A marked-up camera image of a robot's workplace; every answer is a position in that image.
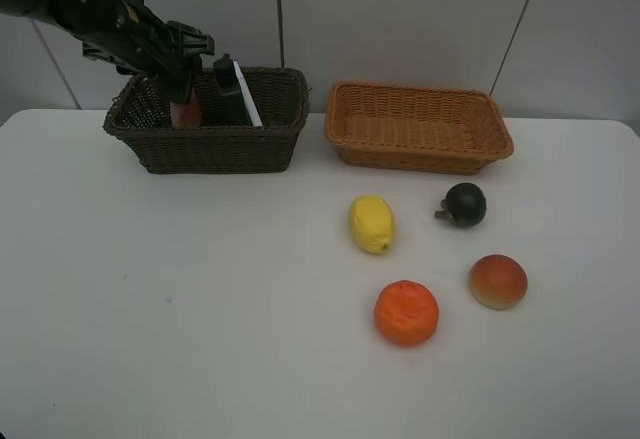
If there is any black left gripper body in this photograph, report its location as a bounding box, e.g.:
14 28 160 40
79 0 173 75

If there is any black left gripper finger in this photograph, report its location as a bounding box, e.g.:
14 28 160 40
155 61 195 104
166 21 215 58

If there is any pink bottle white cap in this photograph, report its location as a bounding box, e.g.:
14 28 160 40
169 91 202 129

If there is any black bottle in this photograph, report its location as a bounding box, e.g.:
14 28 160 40
213 54 251 126

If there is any white marker red cap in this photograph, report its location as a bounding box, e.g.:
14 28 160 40
233 61 263 127

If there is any yellow lemon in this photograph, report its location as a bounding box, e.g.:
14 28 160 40
348 195 396 254

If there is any orange tangerine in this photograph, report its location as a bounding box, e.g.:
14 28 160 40
373 280 440 347

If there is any red orange peach half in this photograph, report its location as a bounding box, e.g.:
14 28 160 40
468 254 528 311

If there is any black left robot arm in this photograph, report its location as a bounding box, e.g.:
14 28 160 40
1 0 215 104

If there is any dark brown wicker basket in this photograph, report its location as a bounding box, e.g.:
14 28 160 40
103 67 309 175

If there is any orange wicker basket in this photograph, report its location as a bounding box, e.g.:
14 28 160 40
324 81 515 175

